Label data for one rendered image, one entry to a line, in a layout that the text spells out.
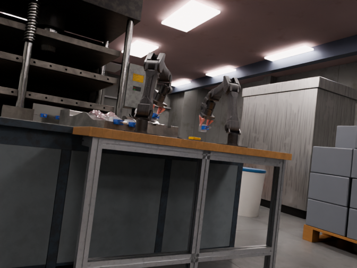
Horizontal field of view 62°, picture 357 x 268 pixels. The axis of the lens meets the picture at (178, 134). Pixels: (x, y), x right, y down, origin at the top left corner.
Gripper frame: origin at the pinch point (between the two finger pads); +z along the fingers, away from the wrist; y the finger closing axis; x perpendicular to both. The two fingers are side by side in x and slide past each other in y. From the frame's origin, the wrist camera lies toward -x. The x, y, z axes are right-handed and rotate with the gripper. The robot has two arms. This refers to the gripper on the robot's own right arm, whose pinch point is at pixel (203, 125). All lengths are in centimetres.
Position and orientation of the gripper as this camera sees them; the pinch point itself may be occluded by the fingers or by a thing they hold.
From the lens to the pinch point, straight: 224.4
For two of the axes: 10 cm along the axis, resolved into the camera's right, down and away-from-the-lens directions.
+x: 3.2, 4.7, -8.2
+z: -3.0, 8.7, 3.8
